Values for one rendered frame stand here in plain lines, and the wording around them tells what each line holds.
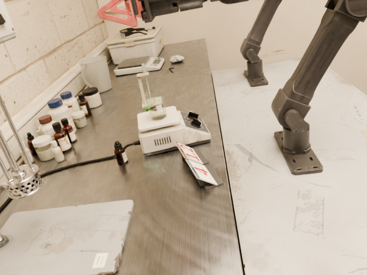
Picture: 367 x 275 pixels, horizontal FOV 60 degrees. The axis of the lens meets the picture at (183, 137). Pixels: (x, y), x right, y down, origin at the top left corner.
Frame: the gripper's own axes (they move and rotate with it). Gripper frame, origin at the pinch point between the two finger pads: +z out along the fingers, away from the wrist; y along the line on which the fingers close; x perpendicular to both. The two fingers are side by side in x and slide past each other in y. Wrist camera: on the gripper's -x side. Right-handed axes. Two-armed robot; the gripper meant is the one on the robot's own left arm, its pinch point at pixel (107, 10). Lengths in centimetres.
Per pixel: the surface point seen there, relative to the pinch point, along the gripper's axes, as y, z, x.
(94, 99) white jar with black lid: -53, 30, 36
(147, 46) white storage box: -120, 15, 32
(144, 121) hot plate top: -11.6, 1.4, 31.4
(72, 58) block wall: -89, 48, 25
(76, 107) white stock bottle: -41, 33, 34
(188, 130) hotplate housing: -8.9, -10.8, 34.8
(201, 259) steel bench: 31, -13, 40
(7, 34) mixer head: 22.1, 9.8, -0.9
